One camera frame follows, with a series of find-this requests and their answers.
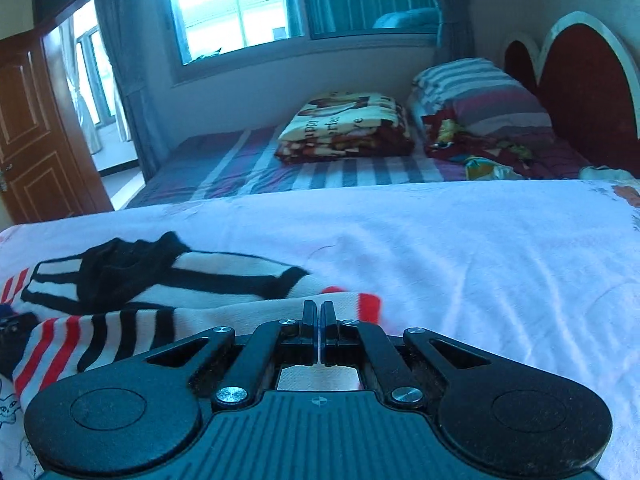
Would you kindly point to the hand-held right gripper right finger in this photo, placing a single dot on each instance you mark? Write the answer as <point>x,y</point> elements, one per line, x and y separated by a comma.
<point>326,332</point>

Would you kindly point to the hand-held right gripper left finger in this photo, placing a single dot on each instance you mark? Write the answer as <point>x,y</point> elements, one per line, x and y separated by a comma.
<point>312,332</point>

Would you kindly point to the red black white striped sweater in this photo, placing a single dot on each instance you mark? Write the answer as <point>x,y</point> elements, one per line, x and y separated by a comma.
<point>210,305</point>

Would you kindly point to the black small garment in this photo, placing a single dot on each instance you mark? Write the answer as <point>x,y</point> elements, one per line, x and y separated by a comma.
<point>125,265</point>

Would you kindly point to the purple striped bed sheet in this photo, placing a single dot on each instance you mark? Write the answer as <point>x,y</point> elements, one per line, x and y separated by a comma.
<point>240,170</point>

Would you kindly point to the brown wooden door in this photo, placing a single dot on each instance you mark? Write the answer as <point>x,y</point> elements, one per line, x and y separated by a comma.
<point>35,145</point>

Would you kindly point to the folded printed blanket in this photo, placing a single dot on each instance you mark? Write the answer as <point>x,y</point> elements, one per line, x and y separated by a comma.
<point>345,125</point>

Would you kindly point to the red colourful cloth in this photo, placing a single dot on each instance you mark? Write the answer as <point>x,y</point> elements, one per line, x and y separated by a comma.
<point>480,152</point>

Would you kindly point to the white tied curtain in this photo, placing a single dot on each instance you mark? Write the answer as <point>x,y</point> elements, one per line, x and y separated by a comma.
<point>82,90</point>

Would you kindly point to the striped pillow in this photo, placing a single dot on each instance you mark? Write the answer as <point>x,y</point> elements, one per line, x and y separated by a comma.
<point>480,100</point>

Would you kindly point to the grey blue curtain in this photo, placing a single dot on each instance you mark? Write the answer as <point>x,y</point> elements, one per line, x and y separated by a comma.
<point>452,5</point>
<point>130,60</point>

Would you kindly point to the white framed window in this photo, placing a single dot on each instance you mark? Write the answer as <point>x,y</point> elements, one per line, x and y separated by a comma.
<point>235,5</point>

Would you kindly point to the red white bed headboard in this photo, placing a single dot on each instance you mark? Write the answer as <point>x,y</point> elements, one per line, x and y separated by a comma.
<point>585,85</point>

